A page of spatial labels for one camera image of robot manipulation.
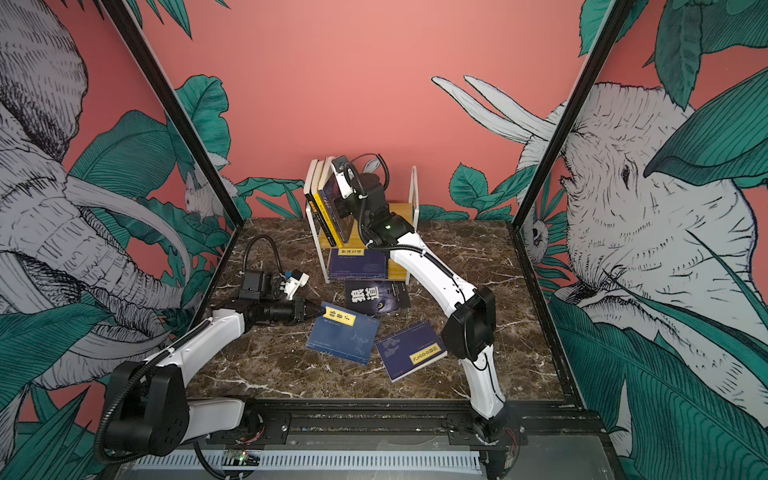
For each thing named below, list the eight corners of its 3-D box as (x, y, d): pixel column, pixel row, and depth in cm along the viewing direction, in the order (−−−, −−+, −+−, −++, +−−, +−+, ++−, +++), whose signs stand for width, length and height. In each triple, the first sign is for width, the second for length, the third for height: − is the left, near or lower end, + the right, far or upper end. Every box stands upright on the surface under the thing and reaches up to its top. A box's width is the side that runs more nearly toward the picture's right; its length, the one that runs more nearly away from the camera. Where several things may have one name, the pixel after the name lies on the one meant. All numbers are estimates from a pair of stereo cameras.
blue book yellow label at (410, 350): (391, 383, 83) (391, 380, 82) (375, 344, 91) (374, 341, 89) (447, 356, 89) (448, 353, 87) (427, 321, 96) (428, 318, 94)
